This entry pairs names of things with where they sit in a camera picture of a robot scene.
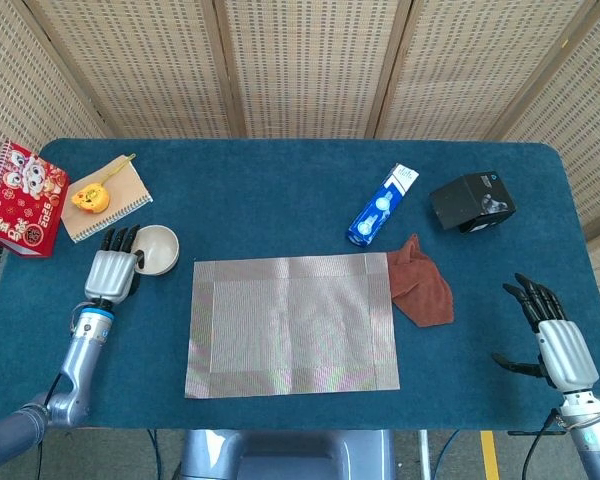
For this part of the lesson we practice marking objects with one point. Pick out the woven bamboo folding screen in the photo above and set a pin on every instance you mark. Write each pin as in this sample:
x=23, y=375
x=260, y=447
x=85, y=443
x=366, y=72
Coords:
x=310, y=65

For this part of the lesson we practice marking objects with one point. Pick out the kraft spiral notebook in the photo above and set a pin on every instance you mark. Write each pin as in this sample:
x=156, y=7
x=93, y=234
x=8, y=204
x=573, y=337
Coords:
x=125, y=192

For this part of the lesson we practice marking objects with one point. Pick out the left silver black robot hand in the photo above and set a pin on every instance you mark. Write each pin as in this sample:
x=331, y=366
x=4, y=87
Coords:
x=110, y=275

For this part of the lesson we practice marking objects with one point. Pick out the blue felt table cover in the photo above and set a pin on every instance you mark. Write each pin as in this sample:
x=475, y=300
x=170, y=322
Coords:
x=260, y=200

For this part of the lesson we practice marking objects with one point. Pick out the white metal table leg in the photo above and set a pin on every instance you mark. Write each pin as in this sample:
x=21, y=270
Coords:
x=424, y=455

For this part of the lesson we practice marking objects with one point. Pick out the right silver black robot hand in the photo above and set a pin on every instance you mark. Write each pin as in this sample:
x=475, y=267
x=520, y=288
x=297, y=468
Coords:
x=567, y=352

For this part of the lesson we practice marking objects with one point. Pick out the black cardboard box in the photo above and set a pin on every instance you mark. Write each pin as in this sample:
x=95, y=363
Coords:
x=455, y=202

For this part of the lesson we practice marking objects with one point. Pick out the grey woven placemat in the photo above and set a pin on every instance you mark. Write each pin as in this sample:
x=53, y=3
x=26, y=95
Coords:
x=290, y=325

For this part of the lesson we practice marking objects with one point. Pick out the yellow tape measure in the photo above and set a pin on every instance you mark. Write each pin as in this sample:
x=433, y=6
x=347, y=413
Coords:
x=91, y=197

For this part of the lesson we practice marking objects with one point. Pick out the white bowl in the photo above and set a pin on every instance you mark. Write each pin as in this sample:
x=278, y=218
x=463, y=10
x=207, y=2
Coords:
x=160, y=250

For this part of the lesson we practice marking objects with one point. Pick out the blue white toothpaste box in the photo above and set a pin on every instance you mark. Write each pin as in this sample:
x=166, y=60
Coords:
x=382, y=207

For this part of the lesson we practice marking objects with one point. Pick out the brown microfibre cloth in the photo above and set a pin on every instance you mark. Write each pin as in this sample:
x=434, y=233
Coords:
x=425, y=290

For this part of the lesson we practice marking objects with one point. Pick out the blue-grey robot torso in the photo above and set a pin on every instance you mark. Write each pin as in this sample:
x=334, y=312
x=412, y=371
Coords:
x=285, y=455

